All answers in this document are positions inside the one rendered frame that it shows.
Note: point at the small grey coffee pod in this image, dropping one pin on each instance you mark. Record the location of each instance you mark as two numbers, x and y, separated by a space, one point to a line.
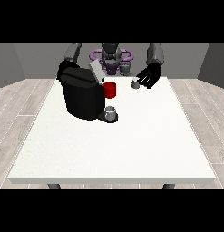
135 82

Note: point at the dark table leg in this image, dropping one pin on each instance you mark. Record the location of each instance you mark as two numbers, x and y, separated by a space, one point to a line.
169 186
54 186

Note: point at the pale grey machine lid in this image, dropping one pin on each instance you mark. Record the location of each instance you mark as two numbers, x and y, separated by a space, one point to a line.
96 70

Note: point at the red pod holder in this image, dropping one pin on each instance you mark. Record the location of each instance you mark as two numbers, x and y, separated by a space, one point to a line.
109 89

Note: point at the small grey cup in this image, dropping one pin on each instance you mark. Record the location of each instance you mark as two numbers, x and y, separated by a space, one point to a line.
110 112

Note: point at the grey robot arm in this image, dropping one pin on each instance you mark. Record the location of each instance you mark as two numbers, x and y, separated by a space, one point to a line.
73 52
155 54

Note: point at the grey robot trunk purple rings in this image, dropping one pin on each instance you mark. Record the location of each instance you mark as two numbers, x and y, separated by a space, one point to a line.
110 57

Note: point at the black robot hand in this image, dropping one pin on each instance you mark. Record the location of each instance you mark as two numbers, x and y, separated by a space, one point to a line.
150 75
64 66

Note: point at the black coffee machine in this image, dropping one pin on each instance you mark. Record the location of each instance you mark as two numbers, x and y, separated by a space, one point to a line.
83 95

